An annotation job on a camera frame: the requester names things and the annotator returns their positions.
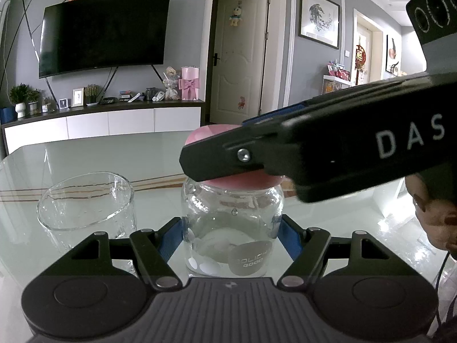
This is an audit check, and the white tv cabinet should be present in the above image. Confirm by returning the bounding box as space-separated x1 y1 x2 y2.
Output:
1 101 205 154

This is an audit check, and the pink gift box with bow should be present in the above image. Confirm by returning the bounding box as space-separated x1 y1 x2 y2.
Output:
178 67 200 101

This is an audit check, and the small cactus plant pot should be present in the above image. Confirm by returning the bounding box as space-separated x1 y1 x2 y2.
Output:
84 84 100 106

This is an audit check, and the clear drinking glass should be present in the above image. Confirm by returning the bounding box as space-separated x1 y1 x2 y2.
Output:
36 172 137 255

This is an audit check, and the person right hand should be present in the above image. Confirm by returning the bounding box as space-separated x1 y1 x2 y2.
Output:
405 175 456 255

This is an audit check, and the framed wall painting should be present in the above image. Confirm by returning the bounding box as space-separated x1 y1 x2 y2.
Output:
298 0 340 49

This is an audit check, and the white photo frame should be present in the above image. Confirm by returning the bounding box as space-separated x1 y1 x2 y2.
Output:
72 87 85 108

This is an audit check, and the white snack shelf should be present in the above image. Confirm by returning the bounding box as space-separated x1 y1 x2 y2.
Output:
321 61 352 95

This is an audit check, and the pink polka dot cap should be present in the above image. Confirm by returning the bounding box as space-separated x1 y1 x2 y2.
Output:
185 124 284 191

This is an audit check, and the clear glass jar bottle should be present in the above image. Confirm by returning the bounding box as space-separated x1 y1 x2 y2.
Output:
181 178 284 278

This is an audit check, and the potted plant white pot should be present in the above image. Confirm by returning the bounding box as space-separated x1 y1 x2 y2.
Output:
9 84 29 119

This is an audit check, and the white interior door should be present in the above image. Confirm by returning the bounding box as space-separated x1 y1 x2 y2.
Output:
210 0 268 125

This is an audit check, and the black wall television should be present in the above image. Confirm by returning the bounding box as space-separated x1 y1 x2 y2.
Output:
39 0 170 78

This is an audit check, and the plush doll bouquet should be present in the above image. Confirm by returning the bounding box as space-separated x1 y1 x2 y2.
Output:
163 67 181 101

